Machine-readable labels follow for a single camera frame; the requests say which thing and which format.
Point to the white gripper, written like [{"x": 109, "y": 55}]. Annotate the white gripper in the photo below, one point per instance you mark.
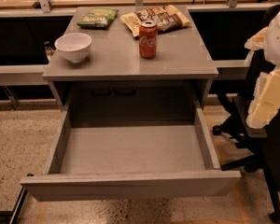
[{"x": 278, "y": 39}]

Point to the red coke can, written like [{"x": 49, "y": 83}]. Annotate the red coke can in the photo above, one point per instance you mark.
[{"x": 148, "y": 39}]

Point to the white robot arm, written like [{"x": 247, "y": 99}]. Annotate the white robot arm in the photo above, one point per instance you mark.
[{"x": 272, "y": 43}]

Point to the open grey top drawer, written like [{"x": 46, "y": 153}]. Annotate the open grey top drawer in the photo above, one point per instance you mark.
[{"x": 152, "y": 144}]

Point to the black office chair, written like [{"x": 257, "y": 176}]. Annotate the black office chair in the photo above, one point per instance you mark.
[{"x": 264, "y": 143}]

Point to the brown and white snack bag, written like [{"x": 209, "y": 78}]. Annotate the brown and white snack bag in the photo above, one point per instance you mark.
[{"x": 167, "y": 18}]

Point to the grey cabinet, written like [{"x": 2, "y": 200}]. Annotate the grey cabinet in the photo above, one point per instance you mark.
[{"x": 114, "y": 56}]

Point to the green chip bag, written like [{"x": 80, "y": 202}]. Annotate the green chip bag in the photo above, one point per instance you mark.
[{"x": 98, "y": 18}]

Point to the white ceramic bowl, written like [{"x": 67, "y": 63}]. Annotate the white ceramic bowl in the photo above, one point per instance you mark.
[{"x": 74, "y": 47}]

